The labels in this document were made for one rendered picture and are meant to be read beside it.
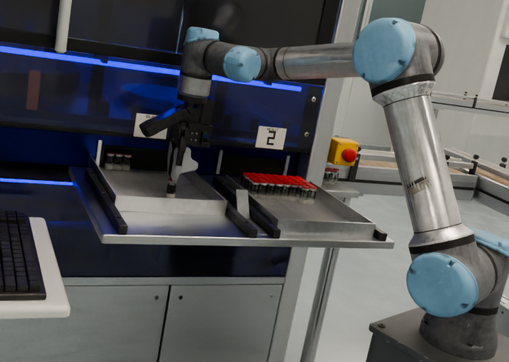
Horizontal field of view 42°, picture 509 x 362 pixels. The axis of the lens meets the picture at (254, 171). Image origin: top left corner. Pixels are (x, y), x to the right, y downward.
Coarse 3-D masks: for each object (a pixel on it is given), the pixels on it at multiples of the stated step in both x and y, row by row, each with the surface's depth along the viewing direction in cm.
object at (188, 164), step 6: (174, 150) 155; (186, 150) 154; (174, 156) 154; (186, 156) 155; (174, 162) 154; (186, 162) 155; (192, 162) 156; (174, 168) 154; (180, 168) 154; (186, 168) 156; (192, 168) 156; (174, 174) 155; (174, 180) 156
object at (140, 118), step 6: (138, 114) 165; (144, 114) 166; (150, 114) 167; (138, 120) 166; (144, 120) 167; (138, 126) 166; (138, 132) 167; (162, 132) 169; (156, 138) 169; (162, 138) 170
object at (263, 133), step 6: (264, 126) 180; (258, 132) 180; (264, 132) 181; (276, 132) 182; (282, 132) 183; (258, 138) 181; (264, 138) 181; (276, 138) 183; (282, 138) 183; (258, 144) 181; (264, 144) 182; (276, 144) 183; (282, 144) 184
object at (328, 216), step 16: (320, 192) 181; (256, 208) 157; (272, 208) 165; (288, 208) 168; (304, 208) 171; (320, 208) 173; (336, 208) 173; (352, 208) 166; (288, 224) 148; (304, 224) 149; (320, 224) 151; (336, 224) 153; (352, 224) 154; (368, 224) 156
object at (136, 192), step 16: (112, 176) 167; (128, 176) 170; (144, 176) 172; (160, 176) 175; (192, 176) 174; (112, 192) 145; (128, 192) 157; (144, 192) 159; (160, 192) 161; (176, 192) 164; (192, 192) 166; (208, 192) 163; (128, 208) 144; (144, 208) 145; (160, 208) 147; (176, 208) 148; (192, 208) 150; (208, 208) 152; (224, 208) 153
